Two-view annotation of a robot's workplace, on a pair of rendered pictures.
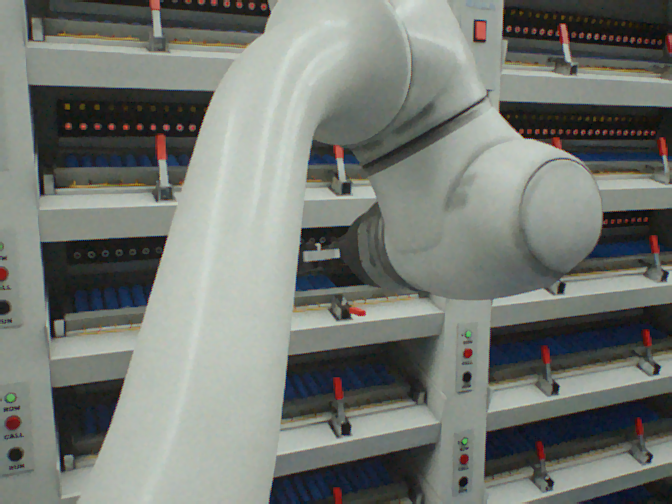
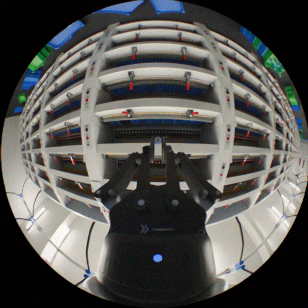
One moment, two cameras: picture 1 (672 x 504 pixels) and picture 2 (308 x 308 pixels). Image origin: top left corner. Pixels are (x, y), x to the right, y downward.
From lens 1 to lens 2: 0.60 m
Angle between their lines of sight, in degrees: 33
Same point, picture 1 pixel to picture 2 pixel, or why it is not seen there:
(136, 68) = not seen: hidden behind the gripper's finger
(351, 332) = (126, 104)
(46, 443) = (221, 91)
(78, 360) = (215, 110)
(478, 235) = not seen: outside the picture
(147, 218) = (195, 149)
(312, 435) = (141, 72)
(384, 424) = (115, 75)
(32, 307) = (223, 128)
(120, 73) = not seen: hidden behind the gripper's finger
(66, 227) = (213, 148)
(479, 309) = (83, 115)
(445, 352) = (93, 99)
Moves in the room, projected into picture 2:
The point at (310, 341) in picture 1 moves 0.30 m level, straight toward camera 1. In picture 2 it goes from (142, 102) to (189, 48)
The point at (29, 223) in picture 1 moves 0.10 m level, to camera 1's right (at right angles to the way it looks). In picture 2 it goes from (220, 150) to (210, 152)
